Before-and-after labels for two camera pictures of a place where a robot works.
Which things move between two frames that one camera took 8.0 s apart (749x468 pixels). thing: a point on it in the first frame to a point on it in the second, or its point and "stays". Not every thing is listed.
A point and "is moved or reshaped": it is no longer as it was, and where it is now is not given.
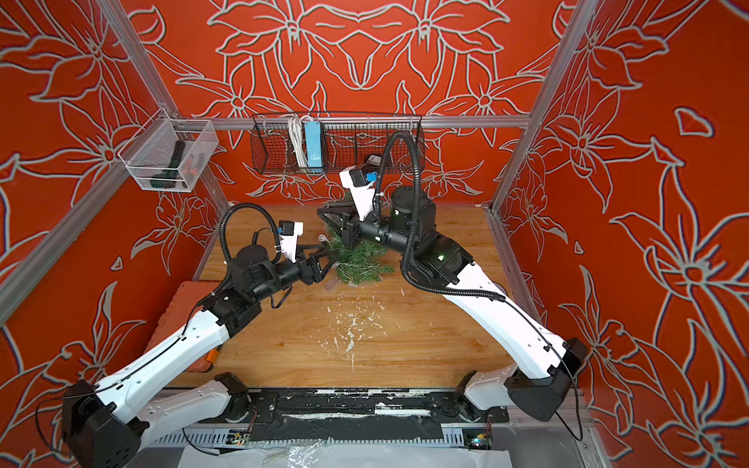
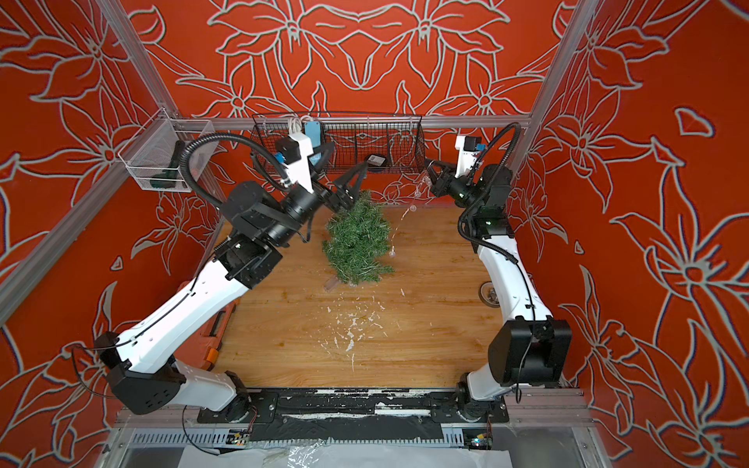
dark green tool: (171, 176) stays
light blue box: (314, 146) stays
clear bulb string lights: (323, 238) is moved or reshaped
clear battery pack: (331, 285) stays
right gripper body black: (380, 233) to (464, 194)
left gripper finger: (312, 250) to (351, 182)
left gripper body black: (286, 275) to (300, 209)
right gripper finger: (334, 222) to (434, 170)
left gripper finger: (321, 263) to (347, 202)
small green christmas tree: (360, 264) stays
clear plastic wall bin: (169, 155) stays
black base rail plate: (353, 414) stays
